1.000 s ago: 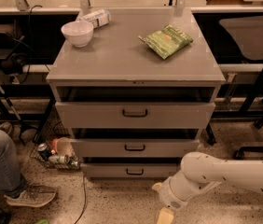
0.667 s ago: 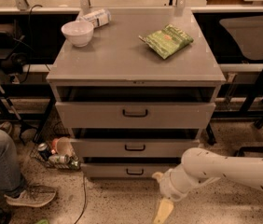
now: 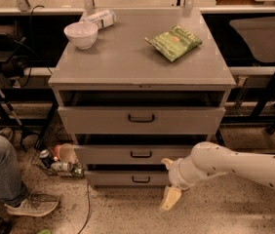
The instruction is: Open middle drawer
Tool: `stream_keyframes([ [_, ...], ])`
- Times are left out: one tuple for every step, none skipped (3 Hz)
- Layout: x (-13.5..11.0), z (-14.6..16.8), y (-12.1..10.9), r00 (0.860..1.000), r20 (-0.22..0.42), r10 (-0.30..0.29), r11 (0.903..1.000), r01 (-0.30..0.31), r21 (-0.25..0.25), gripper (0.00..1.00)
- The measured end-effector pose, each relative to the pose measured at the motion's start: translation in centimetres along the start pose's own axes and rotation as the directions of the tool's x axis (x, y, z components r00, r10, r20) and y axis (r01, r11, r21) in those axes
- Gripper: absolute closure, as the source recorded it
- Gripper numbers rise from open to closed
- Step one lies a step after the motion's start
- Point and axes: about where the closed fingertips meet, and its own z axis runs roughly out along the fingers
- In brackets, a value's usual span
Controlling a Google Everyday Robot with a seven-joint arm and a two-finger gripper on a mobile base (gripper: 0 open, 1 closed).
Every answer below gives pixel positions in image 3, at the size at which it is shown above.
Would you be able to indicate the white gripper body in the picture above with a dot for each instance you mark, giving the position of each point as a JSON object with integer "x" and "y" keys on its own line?
{"x": 176, "y": 174}

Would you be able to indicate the grey drawer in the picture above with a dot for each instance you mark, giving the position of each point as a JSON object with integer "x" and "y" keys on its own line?
{"x": 127, "y": 178}
{"x": 129, "y": 154}
{"x": 141, "y": 120}

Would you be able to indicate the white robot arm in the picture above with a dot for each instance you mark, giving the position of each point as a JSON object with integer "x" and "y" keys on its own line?
{"x": 208, "y": 160}

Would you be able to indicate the grey bottom drawer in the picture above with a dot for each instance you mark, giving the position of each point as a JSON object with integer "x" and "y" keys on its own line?
{"x": 127, "y": 178}

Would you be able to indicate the grey drawer cabinet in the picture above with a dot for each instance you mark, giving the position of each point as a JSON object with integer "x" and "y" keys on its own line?
{"x": 123, "y": 70}

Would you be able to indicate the grey top drawer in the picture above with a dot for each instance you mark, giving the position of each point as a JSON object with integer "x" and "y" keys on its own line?
{"x": 141, "y": 120}

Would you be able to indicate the silver green can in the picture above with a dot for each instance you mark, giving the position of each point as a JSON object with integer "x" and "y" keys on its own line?
{"x": 60, "y": 166}

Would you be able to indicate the green chip bag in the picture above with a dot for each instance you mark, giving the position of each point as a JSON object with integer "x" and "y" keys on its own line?
{"x": 175, "y": 43}

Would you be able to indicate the dark soda can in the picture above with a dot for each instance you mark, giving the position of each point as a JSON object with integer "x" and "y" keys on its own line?
{"x": 46, "y": 158}

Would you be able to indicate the grey sneaker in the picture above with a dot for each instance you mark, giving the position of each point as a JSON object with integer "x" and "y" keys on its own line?
{"x": 36, "y": 205}

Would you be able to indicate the white ceramic bowl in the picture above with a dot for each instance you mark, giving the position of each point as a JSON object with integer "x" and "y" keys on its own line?
{"x": 82, "y": 34}

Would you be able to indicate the white plastic snack package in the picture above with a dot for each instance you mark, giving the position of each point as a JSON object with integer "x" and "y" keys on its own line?
{"x": 102, "y": 19}

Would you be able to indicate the black office chair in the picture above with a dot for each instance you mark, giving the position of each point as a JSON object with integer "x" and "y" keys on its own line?
{"x": 259, "y": 35}

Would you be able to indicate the wire basket of cans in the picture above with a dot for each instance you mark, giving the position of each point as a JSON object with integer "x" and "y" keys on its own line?
{"x": 50, "y": 140}

